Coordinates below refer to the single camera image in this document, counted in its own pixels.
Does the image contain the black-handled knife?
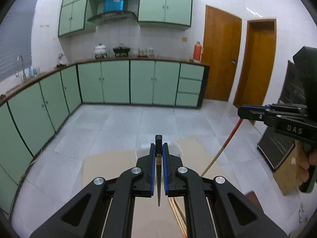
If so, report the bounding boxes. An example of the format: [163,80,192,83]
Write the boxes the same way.
[155,134,163,207]

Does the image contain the small kettle on stand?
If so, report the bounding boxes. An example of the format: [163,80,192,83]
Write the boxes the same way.
[56,53,67,67]

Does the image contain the grey window blind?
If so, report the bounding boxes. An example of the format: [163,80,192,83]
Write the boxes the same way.
[0,0,42,82]

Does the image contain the wide green wall cabinet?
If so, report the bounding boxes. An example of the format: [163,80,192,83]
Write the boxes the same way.
[137,0,193,30]

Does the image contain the closed wooden door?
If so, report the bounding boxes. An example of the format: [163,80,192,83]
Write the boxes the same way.
[202,5,242,102]

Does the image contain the cardboard box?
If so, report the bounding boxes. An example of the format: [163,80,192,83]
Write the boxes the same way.
[272,142,307,196]

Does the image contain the chrome faucet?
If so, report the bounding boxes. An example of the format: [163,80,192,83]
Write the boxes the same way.
[16,55,27,82]

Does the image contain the white utensil holder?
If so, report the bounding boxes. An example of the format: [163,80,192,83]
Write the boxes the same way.
[137,144,152,159]

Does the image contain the glass jars on tray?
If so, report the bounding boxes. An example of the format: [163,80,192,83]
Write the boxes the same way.
[132,47,160,58]

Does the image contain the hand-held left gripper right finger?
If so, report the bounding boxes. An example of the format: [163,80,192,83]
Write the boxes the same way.
[162,142,289,238]

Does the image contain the wooden door with frame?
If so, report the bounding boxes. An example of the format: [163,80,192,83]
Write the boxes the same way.
[233,18,277,126]

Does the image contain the blue box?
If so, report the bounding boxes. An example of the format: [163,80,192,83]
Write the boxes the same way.
[103,0,125,13]

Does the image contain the white cooking pot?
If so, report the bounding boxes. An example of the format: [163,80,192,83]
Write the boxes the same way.
[94,44,109,59]

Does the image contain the person's right hand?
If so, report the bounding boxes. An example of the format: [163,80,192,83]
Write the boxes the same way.
[296,142,317,187]

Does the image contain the light wooden chopstick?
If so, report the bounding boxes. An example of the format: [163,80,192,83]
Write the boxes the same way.
[169,198,184,238]
[173,201,187,238]

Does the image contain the black glass cabinet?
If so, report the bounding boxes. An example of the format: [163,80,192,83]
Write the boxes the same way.
[257,59,309,171]

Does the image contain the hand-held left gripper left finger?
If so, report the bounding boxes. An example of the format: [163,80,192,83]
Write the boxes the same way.
[30,142,156,238]

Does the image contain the black wok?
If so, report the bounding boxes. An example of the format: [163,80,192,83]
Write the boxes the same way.
[113,43,131,57]

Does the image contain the red and yellow chopstick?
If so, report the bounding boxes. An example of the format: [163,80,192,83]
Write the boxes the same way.
[201,118,242,177]

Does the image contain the blue range hood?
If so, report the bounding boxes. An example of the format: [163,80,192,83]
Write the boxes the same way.
[87,10,138,24]

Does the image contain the green sink base cabinets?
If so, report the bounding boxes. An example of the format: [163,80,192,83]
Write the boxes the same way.
[0,63,82,214]

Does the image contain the white floor cable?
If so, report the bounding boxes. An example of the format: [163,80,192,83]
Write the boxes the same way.
[30,146,45,165]

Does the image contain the green drawer unit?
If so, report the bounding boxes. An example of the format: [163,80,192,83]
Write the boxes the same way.
[175,62,210,108]

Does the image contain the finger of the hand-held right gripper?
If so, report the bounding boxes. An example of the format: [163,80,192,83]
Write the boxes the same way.
[241,103,308,116]
[238,108,308,128]

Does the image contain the orange thermos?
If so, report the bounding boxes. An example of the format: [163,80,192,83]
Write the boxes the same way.
[193,41,203,61]

